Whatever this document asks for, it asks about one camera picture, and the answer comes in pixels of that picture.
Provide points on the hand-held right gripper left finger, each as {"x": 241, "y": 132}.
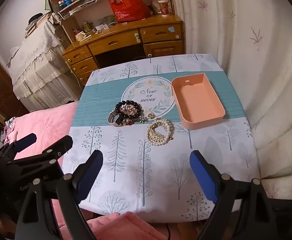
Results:
{"x": 89, "y": 177}

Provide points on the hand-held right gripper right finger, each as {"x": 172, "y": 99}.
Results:
{"x": 203, "y": 177}

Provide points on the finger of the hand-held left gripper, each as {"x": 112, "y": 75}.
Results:
{"x": 27, "y": 140}
{"x": 60, "y": 145}

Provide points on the silver wrist watch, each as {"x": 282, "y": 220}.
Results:
{"x": 112, "y": 116}

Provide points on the red bead charm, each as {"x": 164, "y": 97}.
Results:
{"x": 127, "y": 123}

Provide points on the pink plastic box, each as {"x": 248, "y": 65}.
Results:
{"x": 198, "y": 100}

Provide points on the gold flower brooch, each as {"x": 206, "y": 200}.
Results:
{"x": 142, "y": 120}

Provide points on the pink fleece blanket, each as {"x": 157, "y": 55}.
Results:
{"x": 43, "y": 122}

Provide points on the dark wooden cabinet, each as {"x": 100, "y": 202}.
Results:
{"x": 8, "y": 97}

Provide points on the tree print tablecloth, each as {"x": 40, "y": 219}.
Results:
{"x": 135, "y": 160}

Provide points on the white lace cover cloth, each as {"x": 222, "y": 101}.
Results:
{"x": 40, "y": 55}

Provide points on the wooden desk with drawers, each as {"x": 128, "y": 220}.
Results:
{"x": 115, "y": 42}

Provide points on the black hat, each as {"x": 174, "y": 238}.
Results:
{"x": 35, "y": 17}

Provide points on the white drawer ornament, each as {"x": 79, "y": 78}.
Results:
{"x": 136, "y": 38}

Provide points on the white leaf print curtain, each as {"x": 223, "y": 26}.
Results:
{"x": 236, "y": 30}

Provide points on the blue sticker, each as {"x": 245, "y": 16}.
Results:
{"x": 171, "y": 29}

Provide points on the red plastic bag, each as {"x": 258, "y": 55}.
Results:
{"x": 128, "y": 6}

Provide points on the red patterned paper cup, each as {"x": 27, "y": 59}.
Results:
{"x": 165, "y": 8}

